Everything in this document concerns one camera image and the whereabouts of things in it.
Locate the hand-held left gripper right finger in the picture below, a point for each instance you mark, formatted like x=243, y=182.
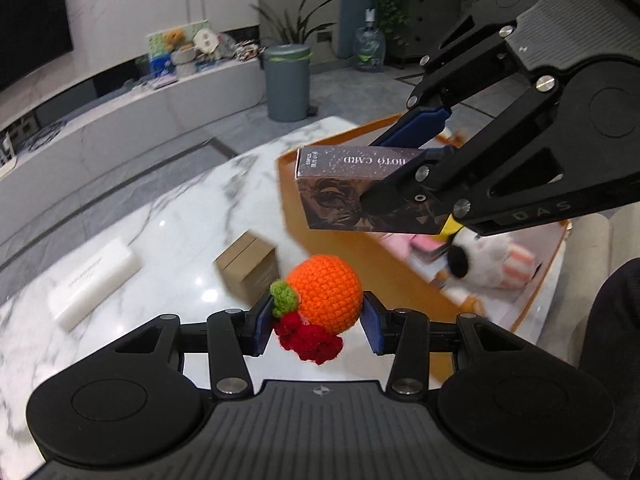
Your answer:
x=373, y=327

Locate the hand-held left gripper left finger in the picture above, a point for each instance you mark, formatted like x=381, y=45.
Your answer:
x=262, y=327

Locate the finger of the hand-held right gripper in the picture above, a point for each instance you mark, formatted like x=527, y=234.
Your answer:
x=400, y=195
x=420, y=122

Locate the orange storage box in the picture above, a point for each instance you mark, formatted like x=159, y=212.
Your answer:
x=415, y=295

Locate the orange crochet fruit toy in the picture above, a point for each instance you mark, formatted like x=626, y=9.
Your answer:
x=325, y=290

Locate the dark brown card box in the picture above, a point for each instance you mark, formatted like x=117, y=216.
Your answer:
x=330, y=195

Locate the brown cardboard box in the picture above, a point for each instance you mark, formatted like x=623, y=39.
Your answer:
x=245, y=270

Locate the clear water bottle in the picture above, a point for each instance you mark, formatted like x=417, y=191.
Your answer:
x=370, y=50

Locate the dark cabinet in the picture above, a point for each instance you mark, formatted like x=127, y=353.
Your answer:
x=430, y=15

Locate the white plush toy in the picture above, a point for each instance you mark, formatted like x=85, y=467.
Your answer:
x=490, y=255

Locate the grey trash can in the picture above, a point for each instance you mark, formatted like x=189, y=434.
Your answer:
x=287, y=85

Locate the green potted plant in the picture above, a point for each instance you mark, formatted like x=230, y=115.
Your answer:
x=295, y=25

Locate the long white box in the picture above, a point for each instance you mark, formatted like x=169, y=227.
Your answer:
x=92, y=282

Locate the black white patterned ornament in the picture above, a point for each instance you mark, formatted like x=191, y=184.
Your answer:
x=246, y=51

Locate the cream sofa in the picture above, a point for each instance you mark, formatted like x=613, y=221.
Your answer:
x=617, y=240

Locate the white round plush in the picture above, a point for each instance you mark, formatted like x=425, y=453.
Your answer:
x=205, y=40

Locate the person's dark trouser leg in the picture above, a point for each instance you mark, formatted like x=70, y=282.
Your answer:
x=615, y=320

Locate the marble tv bench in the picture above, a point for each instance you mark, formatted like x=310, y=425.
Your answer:
x=125, y=125

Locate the brown teddy bear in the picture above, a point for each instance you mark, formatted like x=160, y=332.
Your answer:
x=173, y=39

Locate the blue box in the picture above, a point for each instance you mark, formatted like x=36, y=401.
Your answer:
x=160, y=65

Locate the green picture board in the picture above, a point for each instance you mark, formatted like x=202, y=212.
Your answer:
x=156, y=42

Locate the white router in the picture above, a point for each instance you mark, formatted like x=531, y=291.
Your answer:
x=6, y=152

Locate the black television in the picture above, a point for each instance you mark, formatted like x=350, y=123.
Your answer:
x=30, y=20

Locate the wall socket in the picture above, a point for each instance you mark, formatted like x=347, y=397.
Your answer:
x=324, y=37

